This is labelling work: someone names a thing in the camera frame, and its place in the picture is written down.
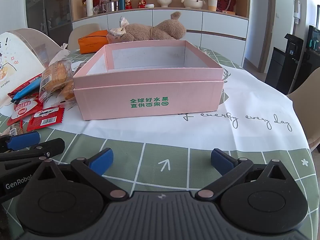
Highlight white sideboard cabinet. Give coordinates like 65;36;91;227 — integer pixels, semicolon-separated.
72;6;250;68

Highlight pink cardboard box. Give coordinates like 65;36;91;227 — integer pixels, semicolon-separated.
72;40;224;121

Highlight orange zip pouch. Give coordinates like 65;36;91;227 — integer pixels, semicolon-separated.
77;30;109;55

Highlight white printed bag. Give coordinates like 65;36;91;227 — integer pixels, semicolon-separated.
0;28;63;110

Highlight red carved ornament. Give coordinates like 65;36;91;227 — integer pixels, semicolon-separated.
216;0;237;15

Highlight black side cabinet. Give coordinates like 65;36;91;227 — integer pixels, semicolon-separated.
265;33;309;95

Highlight red and white packet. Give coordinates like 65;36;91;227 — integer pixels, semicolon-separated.
10;94;43;120

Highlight glass aquarium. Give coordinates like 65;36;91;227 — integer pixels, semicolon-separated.
306;25;320;55

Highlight red long stick packet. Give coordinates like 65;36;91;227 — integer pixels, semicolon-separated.
7;74;42;98

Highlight dark glass cabinet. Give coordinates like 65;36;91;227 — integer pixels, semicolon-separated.
25;0;73;43

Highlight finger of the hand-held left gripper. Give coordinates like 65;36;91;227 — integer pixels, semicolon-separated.
0;131;41;153
0;138;65;164

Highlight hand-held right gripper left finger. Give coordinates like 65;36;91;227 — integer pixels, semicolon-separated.
32;148;129;202

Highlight brown plush toy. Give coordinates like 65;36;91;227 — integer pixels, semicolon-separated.
107;11;187;43

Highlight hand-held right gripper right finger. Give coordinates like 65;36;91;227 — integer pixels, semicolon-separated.
195;149;294;202

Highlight small clear bread packet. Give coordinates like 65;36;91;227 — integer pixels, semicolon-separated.
51;80;77;108

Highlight white wall device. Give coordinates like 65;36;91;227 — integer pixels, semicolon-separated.
293;0;301;25

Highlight large bread packet with barcode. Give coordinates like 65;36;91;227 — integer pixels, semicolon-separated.
39;58;74;103

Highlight brown snack packet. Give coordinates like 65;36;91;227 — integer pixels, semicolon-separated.
5;126;25;136

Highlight red packet with barcode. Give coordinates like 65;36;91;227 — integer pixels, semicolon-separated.
27;106;65;132

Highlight blue long stick packet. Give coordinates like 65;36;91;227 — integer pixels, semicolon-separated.
12;77;42;101

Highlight beige chair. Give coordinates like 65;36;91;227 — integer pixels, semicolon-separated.
286;66;320;153
67;23;102;50

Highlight small red packet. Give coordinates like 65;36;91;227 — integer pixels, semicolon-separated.
6;118;25;127

